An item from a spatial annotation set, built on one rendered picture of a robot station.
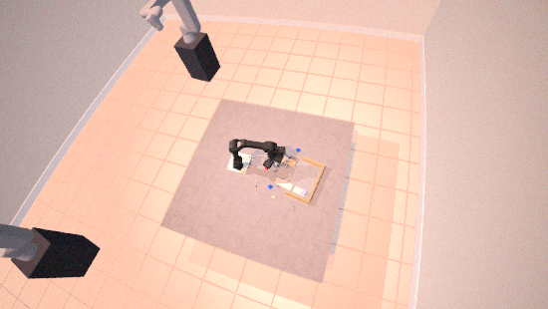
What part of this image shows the tan open-top box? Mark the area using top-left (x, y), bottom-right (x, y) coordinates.
top-left (285, 155), bottom-right (325, 204)

